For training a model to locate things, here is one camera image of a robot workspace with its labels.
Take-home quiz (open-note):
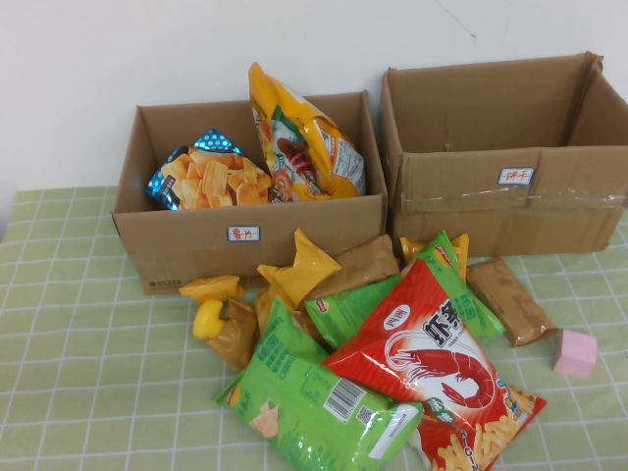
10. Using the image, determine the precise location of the pink foam cube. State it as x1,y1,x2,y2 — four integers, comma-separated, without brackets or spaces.
552,328,599,379

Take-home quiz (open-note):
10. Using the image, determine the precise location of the green checked tablecloth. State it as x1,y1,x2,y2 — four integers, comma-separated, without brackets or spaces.
0,185,628,471

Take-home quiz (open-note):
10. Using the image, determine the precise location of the cardboard box with small label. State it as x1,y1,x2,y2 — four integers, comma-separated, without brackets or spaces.
110,90,390,295

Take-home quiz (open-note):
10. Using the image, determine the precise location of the large yellow chips bag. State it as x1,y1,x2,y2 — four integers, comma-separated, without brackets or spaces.
247,62,368,202

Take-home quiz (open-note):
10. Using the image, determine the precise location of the orange snack packet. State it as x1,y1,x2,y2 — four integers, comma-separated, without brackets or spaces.
253,286,301,340

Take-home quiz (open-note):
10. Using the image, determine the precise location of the red shrimp chips bag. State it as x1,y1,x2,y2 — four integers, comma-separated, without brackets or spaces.
321,257,549,471

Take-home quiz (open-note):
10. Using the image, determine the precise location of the large green chips bag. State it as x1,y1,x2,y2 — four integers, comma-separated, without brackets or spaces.
214,355,426,471

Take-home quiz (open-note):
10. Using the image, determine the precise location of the large taped cardboard box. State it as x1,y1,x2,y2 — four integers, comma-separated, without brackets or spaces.
380,51,628,256

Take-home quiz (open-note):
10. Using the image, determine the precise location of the yellow rubber toy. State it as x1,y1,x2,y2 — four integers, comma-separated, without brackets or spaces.
192,298,231,340

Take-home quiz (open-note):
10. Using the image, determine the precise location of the brown snack packet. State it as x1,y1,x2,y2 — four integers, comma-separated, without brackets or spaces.
205,296,260,373
465,257,559,348
303,234,401,300

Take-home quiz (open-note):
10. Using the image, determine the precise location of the blue ridged chips bag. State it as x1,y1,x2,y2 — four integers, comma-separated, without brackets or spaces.
144,128,274,211

